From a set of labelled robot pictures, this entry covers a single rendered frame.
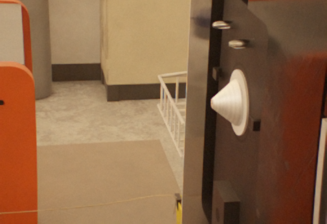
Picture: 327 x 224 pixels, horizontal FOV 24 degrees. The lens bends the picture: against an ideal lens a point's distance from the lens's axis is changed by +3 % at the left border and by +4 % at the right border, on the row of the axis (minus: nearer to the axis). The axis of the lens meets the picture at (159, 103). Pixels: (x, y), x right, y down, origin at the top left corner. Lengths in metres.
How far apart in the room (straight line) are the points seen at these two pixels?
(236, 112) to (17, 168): 0.46
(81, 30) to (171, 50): 0.57
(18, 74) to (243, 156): 0.41
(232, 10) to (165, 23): 3.14
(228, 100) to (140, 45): 3.19
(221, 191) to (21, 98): 0.38
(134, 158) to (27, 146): 0.69
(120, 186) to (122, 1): 2.28
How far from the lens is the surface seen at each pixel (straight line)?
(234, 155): 0.74
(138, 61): 3.90
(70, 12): 4.18
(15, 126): 1.05
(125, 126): 3.68
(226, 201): 0.73
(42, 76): 3.99
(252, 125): 0.64
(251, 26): 0.67
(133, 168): 1.68
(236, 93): 0.69
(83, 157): 1.73
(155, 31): 3.87
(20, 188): 1.09
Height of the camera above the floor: 1.46
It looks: 22 degrees down
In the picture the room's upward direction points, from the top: 2 degrees clockwise
